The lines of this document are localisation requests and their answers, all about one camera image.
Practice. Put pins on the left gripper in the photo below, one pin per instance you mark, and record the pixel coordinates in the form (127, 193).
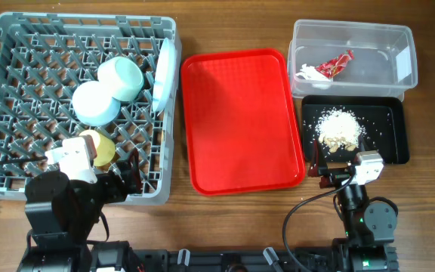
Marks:
(128, 174)

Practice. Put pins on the red snack wrapper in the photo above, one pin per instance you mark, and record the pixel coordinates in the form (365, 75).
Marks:
(336, 65)

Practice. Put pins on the clear plastic bin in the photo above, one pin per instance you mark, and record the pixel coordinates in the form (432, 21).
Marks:
(384, 64)

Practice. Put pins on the black food waste tray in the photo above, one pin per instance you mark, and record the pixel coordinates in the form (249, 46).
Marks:
(382, 120)

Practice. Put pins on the rice and peanut leftovers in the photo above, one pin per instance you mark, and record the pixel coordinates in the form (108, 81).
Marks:
(336, 129)

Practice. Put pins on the light green bowl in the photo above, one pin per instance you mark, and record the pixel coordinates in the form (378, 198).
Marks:
(122, 77)

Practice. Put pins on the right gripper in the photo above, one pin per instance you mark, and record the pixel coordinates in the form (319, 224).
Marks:
(333, 175)

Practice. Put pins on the crumpled white tissue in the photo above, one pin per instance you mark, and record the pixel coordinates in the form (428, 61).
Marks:
(311, 73)

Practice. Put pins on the large light blue plate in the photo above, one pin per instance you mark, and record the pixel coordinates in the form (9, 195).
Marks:
(164, 78)

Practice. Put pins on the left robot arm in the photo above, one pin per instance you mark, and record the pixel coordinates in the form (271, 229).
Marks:
(62, 212)

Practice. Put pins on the grey dishwasher rack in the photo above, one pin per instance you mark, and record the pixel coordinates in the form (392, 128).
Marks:
(44, 58)

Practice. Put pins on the red plastic tray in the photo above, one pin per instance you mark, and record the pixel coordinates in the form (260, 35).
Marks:
(241, 125)

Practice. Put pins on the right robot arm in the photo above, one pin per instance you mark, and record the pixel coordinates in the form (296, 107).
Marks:
(369, 223)

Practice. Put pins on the small light blue saucer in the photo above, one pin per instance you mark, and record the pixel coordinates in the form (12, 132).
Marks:
(93, 104)

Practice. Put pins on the yellow plastic cup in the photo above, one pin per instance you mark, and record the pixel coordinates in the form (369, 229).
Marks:
(106, 149)

